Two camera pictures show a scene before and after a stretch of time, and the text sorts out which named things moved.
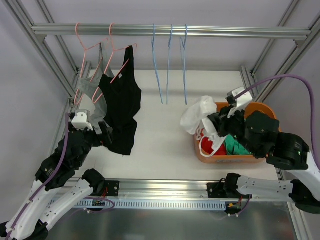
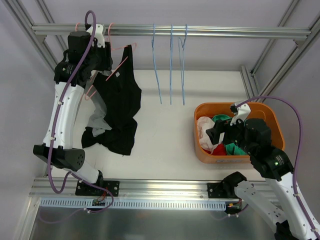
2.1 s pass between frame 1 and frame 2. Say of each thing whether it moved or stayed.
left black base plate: stayed
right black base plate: stayed
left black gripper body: moved
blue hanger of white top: stayed
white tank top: moved
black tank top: stayed
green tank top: stayed
